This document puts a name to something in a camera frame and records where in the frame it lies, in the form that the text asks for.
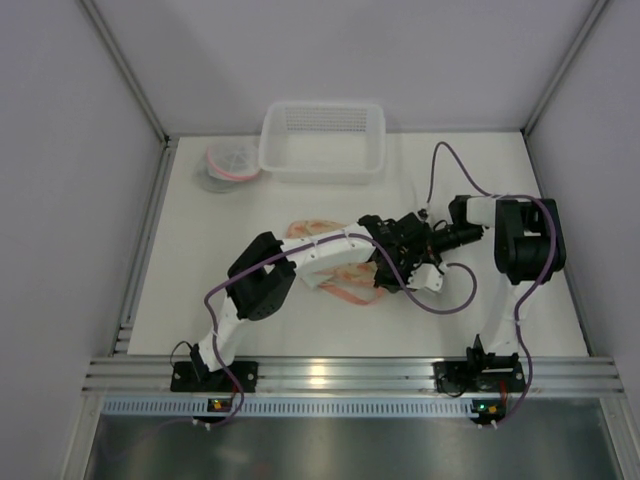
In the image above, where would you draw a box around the aluminium frame rail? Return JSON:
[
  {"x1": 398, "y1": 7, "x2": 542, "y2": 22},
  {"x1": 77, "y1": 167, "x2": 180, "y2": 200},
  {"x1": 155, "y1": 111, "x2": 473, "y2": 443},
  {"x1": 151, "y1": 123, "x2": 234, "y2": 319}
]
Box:
[{"x1": 82, "y1": 356, "x2": 624, "y2": 398}]

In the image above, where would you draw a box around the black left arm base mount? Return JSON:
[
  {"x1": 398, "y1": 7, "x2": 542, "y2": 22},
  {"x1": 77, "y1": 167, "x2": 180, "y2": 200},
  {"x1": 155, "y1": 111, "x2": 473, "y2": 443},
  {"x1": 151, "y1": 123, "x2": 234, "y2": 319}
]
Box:
[{"x1": 170, "y1": 345, "x2": 259, "y2": 393}]

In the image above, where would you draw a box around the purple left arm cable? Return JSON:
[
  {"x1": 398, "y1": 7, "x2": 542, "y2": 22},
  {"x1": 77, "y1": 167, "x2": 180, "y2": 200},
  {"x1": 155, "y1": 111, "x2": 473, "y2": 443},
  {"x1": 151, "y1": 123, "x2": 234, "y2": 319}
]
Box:
[{"x1": 203, "y1": 234, "x2": 479, "y2": 426}]

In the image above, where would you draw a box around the peach patterned laundry bag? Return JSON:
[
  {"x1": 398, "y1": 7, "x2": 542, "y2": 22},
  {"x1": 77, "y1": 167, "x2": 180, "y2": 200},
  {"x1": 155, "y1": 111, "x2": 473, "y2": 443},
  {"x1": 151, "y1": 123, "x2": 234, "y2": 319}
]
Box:
[{"x1": 285, "y1": 219, "x2": 385, "y2": 306}]

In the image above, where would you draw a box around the white plastic basket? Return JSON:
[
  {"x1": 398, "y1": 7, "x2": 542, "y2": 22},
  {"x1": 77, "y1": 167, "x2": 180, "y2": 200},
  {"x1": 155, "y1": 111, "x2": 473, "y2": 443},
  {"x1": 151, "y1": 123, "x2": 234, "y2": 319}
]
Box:
[{"x1": 258, "y1": 101, "x2": 386, "y2": 185}]

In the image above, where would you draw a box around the white slotted cable duct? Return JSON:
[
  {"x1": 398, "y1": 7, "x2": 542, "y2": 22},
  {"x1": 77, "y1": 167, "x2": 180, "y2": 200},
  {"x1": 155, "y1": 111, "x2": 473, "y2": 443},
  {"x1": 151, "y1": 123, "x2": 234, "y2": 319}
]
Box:
[{"x1": 102, "y1": 397, "x2": 504, "y2": 418}]

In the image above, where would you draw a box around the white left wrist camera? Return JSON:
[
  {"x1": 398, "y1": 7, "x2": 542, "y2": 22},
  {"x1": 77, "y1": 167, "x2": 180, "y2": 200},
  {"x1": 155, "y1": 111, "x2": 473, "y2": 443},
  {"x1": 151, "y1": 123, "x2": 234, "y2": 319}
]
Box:
[{"x1": 406, "y1": 263, "x2": 449, "y2": 293}]

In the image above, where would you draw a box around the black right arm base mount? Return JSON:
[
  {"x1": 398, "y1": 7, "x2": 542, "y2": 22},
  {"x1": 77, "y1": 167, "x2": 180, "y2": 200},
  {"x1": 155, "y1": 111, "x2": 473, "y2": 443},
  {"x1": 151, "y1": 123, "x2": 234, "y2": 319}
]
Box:
[{"x1": 433, "y1": 335, "x2": 525, "y2": 398}]

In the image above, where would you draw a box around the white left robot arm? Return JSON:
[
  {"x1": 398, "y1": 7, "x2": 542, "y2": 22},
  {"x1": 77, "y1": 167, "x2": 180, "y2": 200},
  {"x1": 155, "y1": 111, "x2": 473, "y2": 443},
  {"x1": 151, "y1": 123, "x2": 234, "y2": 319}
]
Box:
[{"x1": 190, "y1": 213, "x2": 432, "y2": 378}]

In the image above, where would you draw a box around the white mesh pink-trimmed laundry bag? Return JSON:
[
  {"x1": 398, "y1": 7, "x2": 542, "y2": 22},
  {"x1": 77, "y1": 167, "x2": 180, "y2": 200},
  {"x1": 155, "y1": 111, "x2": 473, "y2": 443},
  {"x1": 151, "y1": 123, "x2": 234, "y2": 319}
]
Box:
[{"x1": 193, "y1": 140, "x2": 261, "y2": 193}]

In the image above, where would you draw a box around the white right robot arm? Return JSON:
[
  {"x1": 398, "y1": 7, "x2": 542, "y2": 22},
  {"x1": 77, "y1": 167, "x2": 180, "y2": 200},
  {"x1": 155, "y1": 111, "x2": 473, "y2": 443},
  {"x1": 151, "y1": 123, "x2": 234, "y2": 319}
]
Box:
[{"x1": 429, "y1": 195, "x2": 566, "y2": 356}]

